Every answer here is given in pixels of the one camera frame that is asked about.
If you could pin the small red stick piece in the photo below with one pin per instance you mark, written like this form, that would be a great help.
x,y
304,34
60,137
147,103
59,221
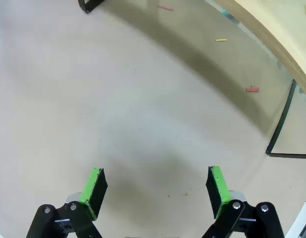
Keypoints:
x,y
165,8
252,89

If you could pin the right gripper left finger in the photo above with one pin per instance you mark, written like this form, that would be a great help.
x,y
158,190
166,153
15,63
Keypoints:
x,y
91,196

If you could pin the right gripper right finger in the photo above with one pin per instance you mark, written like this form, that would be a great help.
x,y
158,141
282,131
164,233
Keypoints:
x,y
219,193

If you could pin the wooden table with black legs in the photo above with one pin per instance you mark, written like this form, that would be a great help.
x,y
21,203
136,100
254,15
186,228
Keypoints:
x,y
283,119

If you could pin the small teal scrap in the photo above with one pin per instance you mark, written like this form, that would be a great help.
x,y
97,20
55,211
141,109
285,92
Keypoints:
x,y
226,13

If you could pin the light wooden shelf board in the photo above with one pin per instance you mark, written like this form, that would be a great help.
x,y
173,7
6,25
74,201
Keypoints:
x,y
279,22

